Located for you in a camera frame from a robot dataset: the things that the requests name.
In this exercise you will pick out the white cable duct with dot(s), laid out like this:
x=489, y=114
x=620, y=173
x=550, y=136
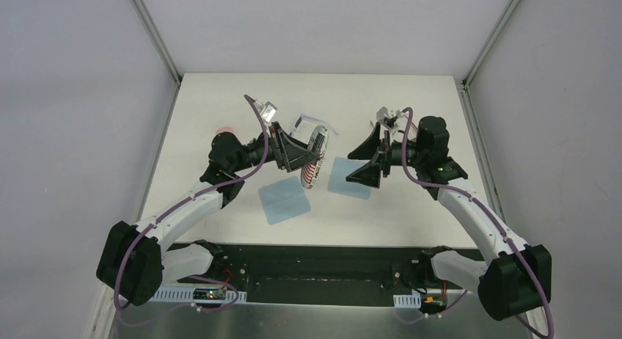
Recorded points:
x=202, y=295
x=412, y=301

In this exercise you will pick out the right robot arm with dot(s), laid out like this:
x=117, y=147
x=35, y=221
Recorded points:
x=513, y=277

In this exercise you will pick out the brown frame sunglasses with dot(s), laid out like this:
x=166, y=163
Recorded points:
x=412, y=130

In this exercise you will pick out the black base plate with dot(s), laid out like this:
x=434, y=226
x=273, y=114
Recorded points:
x=316, y=275

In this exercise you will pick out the pink glasses case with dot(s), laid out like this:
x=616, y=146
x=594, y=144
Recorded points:
x=224, y=130

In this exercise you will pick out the white frame sunglasses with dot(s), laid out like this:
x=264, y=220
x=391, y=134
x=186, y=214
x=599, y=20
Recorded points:
x=303, y=118

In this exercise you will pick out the left white cable duct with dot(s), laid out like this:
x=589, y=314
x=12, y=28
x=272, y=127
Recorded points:
x=202, y=295

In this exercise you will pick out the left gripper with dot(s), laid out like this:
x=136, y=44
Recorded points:
x=279, y=146

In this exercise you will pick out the blue cleaning cloth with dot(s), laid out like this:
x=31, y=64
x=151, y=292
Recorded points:
x=338, y=184
x=284, y=200

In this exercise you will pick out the right white cable duct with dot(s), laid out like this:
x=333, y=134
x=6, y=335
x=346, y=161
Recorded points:
x=412, y=301

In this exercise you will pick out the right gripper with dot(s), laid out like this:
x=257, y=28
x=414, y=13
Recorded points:
x=370, y=174

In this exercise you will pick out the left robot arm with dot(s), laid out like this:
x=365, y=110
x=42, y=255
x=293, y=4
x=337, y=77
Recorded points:
x=137, y=259

